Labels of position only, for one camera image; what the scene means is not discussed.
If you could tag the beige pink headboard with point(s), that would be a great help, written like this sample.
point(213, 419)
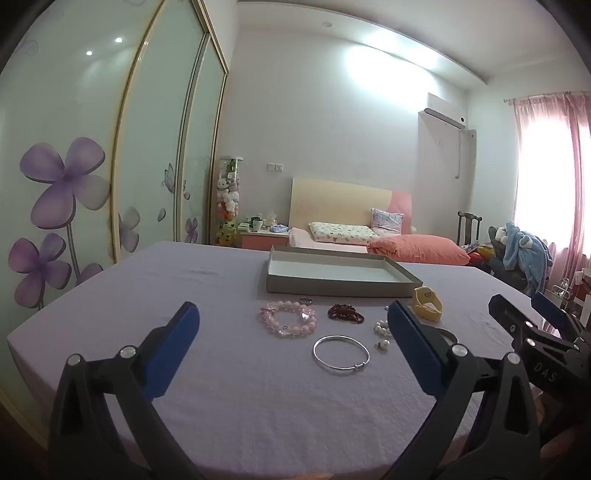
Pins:
point(332, 198)

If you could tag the air conditioner pipe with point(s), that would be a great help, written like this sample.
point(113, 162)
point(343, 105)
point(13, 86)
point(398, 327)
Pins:
point(459, 152)

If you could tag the yellow green plush toy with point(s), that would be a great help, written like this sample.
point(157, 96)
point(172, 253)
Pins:
point(228, 233)

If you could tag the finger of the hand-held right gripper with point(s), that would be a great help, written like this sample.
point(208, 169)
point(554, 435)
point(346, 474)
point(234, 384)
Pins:
point(551, 307)
point(508, 318)

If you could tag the white mug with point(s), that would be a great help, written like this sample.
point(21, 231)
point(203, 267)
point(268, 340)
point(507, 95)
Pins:
point(257, 225)

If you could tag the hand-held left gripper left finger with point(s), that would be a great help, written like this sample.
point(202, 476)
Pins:
point(174, 353)

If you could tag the blue white cloth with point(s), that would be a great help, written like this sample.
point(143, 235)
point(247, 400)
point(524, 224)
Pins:
point(278, 228)

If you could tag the silver bangle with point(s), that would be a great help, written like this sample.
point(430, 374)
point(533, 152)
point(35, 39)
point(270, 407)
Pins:
point(358, 368)

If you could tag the clear plush toy display tube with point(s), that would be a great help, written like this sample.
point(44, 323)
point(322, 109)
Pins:
point(228, 194)

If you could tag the yellow wrist watch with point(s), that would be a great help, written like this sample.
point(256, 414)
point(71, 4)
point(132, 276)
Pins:
point(422, 309)

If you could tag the pearl earring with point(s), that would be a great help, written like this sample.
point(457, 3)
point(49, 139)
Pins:
point(379, 328)
point(383, 345)

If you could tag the colourful toy pile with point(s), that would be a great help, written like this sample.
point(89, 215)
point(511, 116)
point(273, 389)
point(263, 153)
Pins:
point(480, 254)

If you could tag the purple floral pillow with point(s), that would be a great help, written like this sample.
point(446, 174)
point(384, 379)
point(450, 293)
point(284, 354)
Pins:
point(387, 221)

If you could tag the folded pink quilt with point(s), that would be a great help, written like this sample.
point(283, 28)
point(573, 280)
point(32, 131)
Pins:
point(415, 247)

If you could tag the grey cardboard tray box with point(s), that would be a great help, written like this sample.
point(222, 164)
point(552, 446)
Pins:
point(323, 272)

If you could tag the pink white nightstand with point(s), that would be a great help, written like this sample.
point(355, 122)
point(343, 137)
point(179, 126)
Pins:
point(263, 240)

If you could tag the dark wooden chair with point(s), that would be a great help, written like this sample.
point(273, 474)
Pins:
point(468, 217)

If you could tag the white floral pillow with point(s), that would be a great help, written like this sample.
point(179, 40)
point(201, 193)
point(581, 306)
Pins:
point(341, 232)

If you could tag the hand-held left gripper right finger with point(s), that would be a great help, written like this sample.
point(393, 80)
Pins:
point(413, 350)

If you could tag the tissue box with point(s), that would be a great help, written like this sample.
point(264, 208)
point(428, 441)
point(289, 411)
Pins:
point(272, 215)

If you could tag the blue plush clothing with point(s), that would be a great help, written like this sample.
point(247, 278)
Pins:
point(526, 258)

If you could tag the white air conditioner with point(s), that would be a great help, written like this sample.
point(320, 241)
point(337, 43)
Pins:
point(443, 116)

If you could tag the black chair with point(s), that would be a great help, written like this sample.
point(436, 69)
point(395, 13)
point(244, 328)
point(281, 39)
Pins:
point(496, 265)

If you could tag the floral sliding door wardrobe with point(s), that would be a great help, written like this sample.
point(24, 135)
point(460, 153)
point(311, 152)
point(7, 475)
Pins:
point(69, 115)

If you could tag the pink curtain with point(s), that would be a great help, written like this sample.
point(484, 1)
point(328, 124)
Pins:
point(579, 161)

